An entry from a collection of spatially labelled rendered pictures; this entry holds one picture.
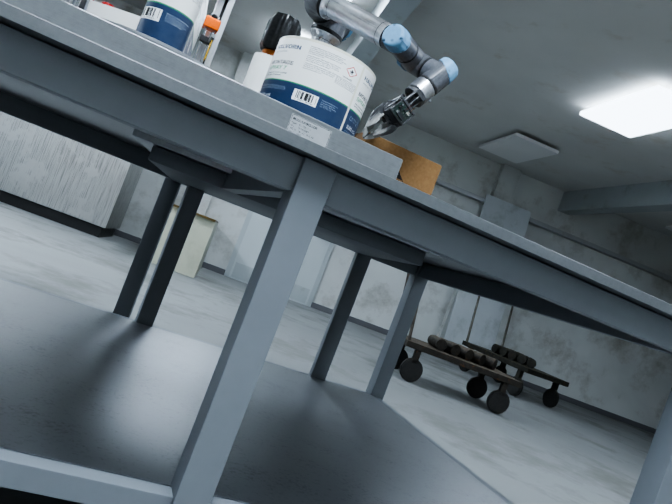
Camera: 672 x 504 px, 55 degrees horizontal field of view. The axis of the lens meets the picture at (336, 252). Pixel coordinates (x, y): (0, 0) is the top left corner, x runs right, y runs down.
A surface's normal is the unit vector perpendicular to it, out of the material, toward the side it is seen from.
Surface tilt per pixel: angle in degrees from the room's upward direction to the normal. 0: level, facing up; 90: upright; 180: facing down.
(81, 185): 90
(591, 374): 90
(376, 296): 90
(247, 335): 90
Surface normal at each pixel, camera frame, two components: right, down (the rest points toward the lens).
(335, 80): 0.37, 0.12
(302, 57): -0.34, -0.15
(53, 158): 0.16, 0.04
